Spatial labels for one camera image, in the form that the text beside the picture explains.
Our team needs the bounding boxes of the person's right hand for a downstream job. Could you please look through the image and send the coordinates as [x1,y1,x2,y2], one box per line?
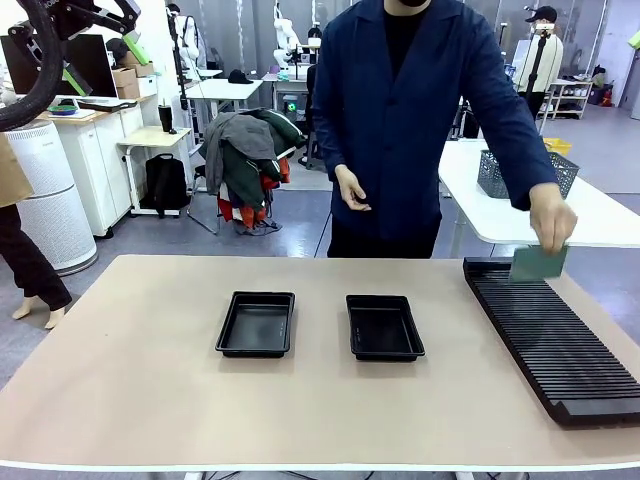
[334,163,373,212]

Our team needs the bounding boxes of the person with black cap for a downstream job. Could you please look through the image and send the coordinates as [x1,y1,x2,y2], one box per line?
[514,5,566,121]

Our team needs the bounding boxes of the gray plastic basket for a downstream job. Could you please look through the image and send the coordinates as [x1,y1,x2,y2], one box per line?
[476,149,581,201]

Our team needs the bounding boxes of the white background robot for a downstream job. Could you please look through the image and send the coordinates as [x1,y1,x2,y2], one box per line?
[272,0,304,76]

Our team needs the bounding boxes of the small white rolling desk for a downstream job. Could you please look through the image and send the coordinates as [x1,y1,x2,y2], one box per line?
[116,126,194,219]

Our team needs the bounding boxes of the pile of jackets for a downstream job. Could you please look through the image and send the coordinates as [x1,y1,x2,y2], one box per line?
[202,107,307,236]

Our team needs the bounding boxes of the black backpack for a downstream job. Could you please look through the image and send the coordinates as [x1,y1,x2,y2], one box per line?
[143,153,192,219]

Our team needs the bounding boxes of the black tripod stand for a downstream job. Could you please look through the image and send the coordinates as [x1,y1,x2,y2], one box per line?
[167,3,190,112]

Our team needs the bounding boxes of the green perforated circuit board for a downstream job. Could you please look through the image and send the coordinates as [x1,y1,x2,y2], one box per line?
[508,243,570,282]

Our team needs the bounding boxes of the white shoe shelf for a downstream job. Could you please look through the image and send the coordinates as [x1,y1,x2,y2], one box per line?
[547,79,595,121]

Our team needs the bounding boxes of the white air purifier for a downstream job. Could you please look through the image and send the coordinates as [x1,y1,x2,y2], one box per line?
[0,121,99,277]

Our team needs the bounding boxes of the metal folding chair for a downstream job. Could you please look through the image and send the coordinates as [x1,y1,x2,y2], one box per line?
[186,163,224,236]

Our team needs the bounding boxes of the black computer monitor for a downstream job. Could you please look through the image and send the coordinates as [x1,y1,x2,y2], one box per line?
[0,33,119,99]

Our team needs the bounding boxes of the small cardboard box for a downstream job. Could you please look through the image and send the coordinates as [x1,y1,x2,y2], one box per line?
[110,64,142,100]

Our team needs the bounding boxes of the white storage cabinet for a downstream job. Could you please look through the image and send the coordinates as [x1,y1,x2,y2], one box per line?
[37,94,147,239]

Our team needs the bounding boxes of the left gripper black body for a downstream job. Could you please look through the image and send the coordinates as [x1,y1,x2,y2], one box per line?
[39,0,101,41]

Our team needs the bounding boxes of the black slotted board rack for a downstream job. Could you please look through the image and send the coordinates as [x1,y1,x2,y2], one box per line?
[462,256,640,429]

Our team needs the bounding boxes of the person in blue jacket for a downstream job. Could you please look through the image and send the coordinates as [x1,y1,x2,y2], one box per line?
[310,0,560,260]

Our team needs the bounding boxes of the black ESD tray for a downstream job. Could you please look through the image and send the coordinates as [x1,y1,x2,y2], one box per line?
[345,294,427,362]
[214,290,297,360]

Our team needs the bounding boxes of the black corrugated cable hose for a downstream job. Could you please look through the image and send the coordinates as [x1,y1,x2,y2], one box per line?
[0,0,66,132]

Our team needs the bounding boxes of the person's right forearm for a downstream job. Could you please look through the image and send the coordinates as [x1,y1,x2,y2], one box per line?
[311,94,354,174]

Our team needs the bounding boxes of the person in brown coat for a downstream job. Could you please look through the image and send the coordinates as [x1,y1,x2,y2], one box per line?
[0,133,74,331]

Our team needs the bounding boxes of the person's left hand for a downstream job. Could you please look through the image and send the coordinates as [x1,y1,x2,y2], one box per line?
[528,182,580,257]

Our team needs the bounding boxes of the white work table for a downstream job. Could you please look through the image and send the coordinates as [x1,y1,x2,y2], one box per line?
[437,138,640,260]

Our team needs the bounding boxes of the person's left forearm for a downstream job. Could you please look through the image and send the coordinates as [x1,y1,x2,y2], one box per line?
[477,114,560,212]

